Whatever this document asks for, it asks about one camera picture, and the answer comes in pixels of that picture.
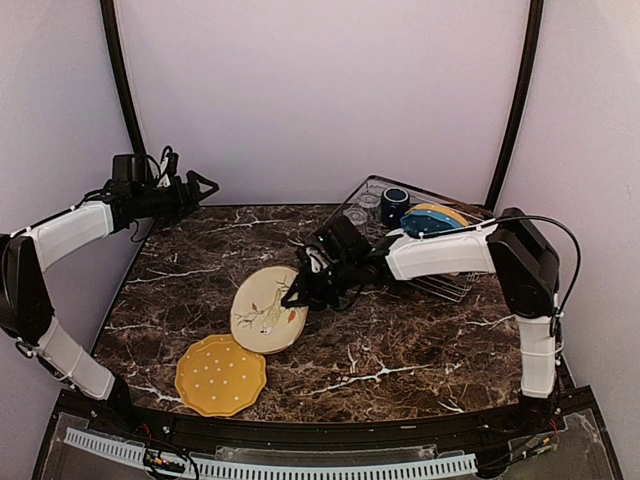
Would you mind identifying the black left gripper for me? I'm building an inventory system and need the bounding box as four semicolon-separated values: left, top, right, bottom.
132;169;218;223

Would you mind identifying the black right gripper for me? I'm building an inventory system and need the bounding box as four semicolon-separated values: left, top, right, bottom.
282;254;358;309

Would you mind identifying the yellow dotted plate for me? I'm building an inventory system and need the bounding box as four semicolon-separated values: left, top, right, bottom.
174;334;267;417

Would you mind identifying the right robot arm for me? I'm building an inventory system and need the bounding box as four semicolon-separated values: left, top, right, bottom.
281;208;562;434

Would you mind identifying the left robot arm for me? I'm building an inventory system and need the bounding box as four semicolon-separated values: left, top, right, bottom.
1;171;219;436

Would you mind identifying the clear glass cup near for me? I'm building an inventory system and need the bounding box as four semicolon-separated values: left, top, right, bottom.
343;207;368;234

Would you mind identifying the clear glass cup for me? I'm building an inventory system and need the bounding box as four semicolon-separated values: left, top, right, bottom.
357;192;381;211
343;207;368;234

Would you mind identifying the clear glass cup far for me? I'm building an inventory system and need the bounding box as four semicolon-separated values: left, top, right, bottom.
357;192;381;211

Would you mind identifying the dark blue mug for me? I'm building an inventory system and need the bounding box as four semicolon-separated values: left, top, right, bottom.
380;187;410;228

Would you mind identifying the blue dotted plate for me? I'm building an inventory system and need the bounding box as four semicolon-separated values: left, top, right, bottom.
400;209;465;238

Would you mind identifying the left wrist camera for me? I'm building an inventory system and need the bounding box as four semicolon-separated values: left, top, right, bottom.
156;145;179;188

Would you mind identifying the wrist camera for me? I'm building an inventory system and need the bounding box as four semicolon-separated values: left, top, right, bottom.
156;145;179;188
314;215;372;263

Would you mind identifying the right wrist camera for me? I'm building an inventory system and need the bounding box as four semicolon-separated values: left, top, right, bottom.
314;215;372;263

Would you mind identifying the metal wire dish rack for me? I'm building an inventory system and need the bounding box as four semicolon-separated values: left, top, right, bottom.
325;175;493;303

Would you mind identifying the black left corner post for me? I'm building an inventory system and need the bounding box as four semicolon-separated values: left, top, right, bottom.
99;0;147;154

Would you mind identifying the black corner post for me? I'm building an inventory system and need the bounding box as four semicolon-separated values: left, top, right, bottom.
99;0;147;154
484;0;544;211

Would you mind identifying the white slotted cable duct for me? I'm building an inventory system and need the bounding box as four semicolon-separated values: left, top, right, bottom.
64;427;477;480

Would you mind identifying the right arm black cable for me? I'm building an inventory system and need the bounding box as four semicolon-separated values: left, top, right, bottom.
467;214;583;339

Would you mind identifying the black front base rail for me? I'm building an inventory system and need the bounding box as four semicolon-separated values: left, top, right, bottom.
37;386;612;466

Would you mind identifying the black right corner post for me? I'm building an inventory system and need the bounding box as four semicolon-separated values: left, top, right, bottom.
484;0;544;211

